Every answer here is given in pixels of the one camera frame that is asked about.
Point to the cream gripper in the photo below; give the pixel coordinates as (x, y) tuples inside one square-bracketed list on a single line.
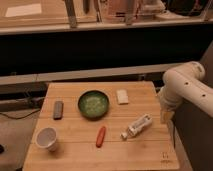
[(167, 111)]

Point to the dark grey eraser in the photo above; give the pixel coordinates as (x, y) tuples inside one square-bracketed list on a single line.
[(58, 110)]

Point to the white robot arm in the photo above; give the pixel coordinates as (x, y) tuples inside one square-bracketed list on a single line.
[(184, 82)]

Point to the green ceramic bowl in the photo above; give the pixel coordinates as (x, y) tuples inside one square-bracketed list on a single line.
[(93, 104)]

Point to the white plastic bottle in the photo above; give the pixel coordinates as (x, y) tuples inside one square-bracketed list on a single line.
[(136, 127)]

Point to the white sponge block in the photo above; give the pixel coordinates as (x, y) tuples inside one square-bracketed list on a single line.
[(122, 96)]

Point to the red carrot toy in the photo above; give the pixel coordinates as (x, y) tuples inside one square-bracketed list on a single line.
[(100, 137)]

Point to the white paper sheet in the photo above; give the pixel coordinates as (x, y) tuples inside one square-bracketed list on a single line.
[(24, 10)]

